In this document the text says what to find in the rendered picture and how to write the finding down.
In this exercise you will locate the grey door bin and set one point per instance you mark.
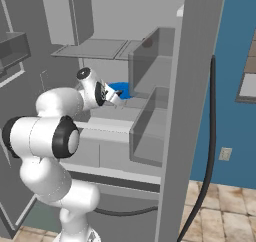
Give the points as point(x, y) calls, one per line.
point(13, 49)

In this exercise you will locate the wide glass fridge shelf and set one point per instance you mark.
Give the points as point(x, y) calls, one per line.
point(90, 48)

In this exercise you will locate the clear door bin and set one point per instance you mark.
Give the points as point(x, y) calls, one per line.
point(150, 62)
point(148, 132)

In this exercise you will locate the grey fridge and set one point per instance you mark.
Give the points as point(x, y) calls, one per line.
point(110, 16)

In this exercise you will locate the blue plate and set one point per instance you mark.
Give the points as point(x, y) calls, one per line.
point(122, 87)

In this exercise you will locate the grey crisper drawer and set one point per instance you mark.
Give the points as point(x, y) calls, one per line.
point(100, 152)

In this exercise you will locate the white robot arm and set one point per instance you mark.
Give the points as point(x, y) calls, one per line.
point(43, 136)

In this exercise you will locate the white wall socket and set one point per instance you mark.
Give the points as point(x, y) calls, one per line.
point(225, 154)

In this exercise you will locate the narrow glass fridge shelf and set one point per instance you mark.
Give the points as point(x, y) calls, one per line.
point(128, 51)

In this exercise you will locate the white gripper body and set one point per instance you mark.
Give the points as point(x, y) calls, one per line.
point(113, 98)

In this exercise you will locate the brown framed window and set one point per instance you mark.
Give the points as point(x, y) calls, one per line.
point(248, 82)

